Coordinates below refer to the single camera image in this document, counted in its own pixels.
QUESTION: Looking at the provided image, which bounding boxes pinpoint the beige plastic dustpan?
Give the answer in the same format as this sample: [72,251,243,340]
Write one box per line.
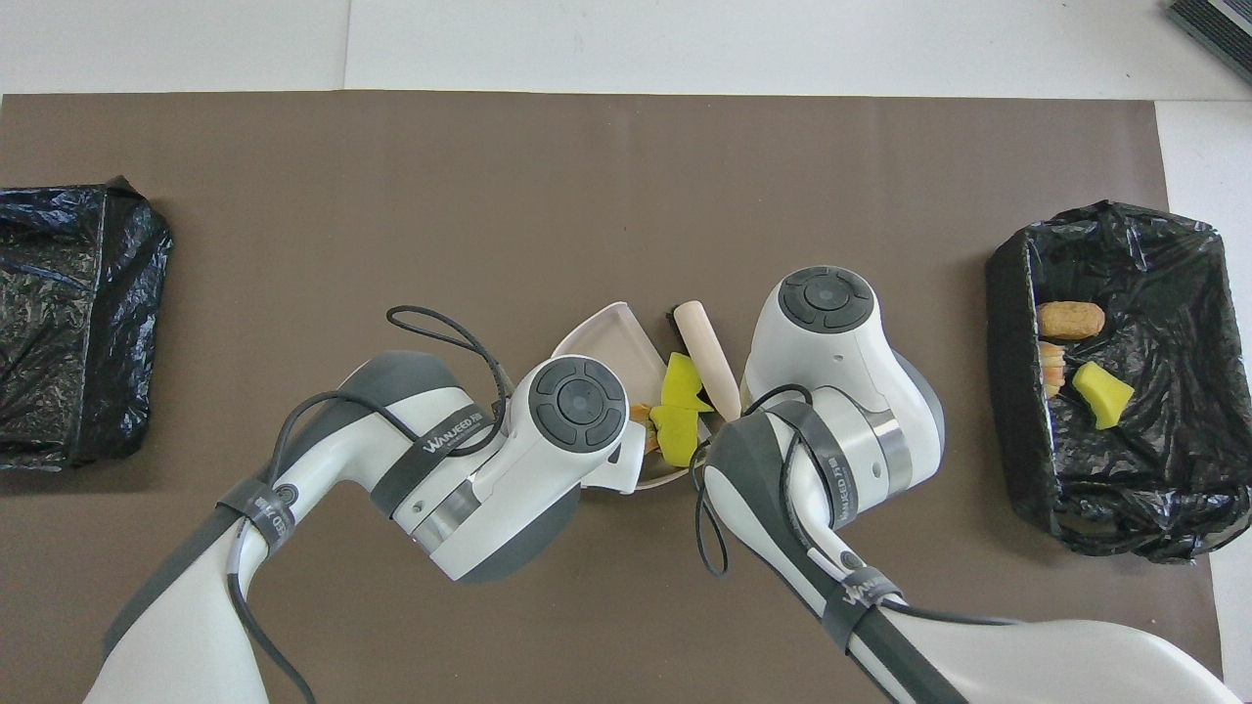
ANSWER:
[551,301,715,488]

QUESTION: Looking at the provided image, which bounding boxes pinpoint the notched yellow sponge piece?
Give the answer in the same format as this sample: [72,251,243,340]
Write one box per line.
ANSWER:
[661,352,715,412]

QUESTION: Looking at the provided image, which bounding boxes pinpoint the beige hand brush black bristles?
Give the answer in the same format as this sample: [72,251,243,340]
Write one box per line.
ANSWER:
[671,300,744,423]

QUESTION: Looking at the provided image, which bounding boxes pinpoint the yellow sponge block piece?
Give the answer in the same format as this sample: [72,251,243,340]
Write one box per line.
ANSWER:
[649,404,700,467]

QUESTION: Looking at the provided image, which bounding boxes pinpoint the brown oval sponge piece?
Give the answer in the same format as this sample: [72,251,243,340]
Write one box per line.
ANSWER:
[1037,300,1107,341]

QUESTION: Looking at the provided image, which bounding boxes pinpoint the yellow sponge wedge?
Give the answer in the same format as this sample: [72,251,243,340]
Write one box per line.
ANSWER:
[1072,361,1137,431]

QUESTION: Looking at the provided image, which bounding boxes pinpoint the black bag-lined bin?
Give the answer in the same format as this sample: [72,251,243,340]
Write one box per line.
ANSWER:
[0,176,174,473]
[984,200,1252,565]

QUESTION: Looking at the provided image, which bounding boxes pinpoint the brown table mat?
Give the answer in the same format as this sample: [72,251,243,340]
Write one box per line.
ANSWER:
[0,91,1229,704]

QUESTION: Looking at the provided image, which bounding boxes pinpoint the grey ribbed device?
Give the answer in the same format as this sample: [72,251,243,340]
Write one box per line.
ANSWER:
[1162,0,1252,84]

